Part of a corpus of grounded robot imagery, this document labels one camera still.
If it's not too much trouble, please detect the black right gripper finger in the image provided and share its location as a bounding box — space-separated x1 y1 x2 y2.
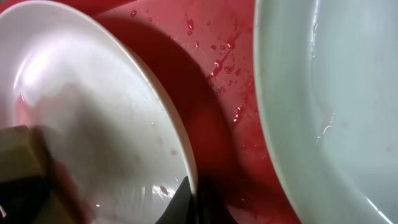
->
0 177 91 224

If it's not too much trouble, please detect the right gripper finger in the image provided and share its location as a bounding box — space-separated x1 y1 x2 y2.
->
197 179 237 224
155 177 195 224

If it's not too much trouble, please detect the green yellow sponge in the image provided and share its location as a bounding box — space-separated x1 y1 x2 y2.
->
1 126 50 182

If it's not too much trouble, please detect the white plate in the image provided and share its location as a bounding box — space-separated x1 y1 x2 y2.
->
1 1 198 223

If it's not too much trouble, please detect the light green plate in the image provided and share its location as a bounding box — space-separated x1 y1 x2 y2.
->
254 0 397 223

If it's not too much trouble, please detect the red serving tray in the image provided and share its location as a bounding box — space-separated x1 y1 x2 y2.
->
0 0 302 224

